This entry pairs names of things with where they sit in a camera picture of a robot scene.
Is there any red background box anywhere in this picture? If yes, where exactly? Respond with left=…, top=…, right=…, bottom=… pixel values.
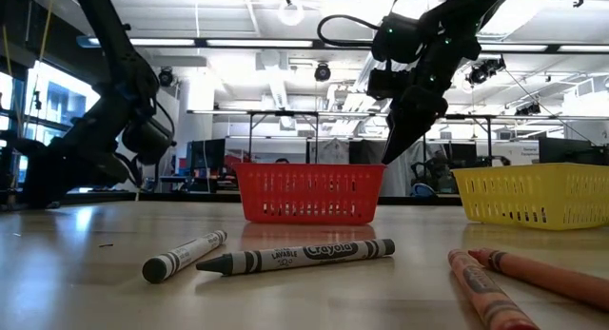
left=223, top=153, right=239, bottom=184

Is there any yellow plastic basket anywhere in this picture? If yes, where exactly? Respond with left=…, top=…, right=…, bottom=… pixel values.
left=451, top=162, right=609, bottom=232

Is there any red plastic basket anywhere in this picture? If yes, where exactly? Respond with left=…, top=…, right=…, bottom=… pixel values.
left=233, top=162, right=387, bottom=225

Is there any background desk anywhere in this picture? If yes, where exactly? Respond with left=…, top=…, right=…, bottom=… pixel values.
left=152, top=174, right=191, bottom=193

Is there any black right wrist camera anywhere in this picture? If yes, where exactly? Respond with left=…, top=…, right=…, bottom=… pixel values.
left=366, top=68, right=411, bottom=102

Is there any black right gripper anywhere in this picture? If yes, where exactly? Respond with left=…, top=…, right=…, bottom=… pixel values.
left=381, top=85, right=449, bottom=165

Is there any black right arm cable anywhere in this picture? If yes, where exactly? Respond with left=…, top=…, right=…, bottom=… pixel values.
left=316, top=14, right=383, bottom=49

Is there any white fabric cover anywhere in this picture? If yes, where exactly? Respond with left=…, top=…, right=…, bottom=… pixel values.
left=308, top=138, right=351, bottom=165

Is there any black metal rig frame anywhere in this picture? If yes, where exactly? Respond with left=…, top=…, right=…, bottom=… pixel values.
left=421, top=113, right=494, bottom=168
left=246, top=109, right=321, bottom=165

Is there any orange crayon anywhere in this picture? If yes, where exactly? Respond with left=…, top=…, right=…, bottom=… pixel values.
left=446, top=247, right=541, bottom=330
left=467, top=246, right=609, bottom=313

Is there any yellow hanging cable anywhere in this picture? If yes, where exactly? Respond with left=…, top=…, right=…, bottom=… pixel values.
left=21, top=0, right=57, bottom=131
left=0, top=0, right=24, bottom=131

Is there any black overhead light bar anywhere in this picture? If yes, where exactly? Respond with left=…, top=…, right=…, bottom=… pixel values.
left=75, top=33, right=609, bottom=55

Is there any blue round object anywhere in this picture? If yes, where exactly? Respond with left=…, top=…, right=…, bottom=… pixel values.
left=410, top=183, right=437, bottom=199

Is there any large dark-framed window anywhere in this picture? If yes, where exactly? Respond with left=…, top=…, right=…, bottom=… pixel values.
left=0, top=58, right=115, bottom=191

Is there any black office chair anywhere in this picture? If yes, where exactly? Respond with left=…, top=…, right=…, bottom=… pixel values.
left=409, top=162, right=429, bottom=184

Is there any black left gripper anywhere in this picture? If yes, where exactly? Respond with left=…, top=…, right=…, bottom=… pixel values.
left=21, top=104, right=139, bottom=209

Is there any grey crayon white wrapper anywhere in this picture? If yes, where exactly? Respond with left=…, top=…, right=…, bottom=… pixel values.
left=194, top=238, right=396, bottom=278
left=141, top=228, right=228, bottom=284

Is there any white ring ceiling lamp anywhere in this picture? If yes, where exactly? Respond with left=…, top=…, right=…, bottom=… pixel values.
left=278, top=0, right=305, bottom=28

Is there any grey fabric curtain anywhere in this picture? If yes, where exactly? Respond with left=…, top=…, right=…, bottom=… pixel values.
left=380, top=140, right=429, bottom=198

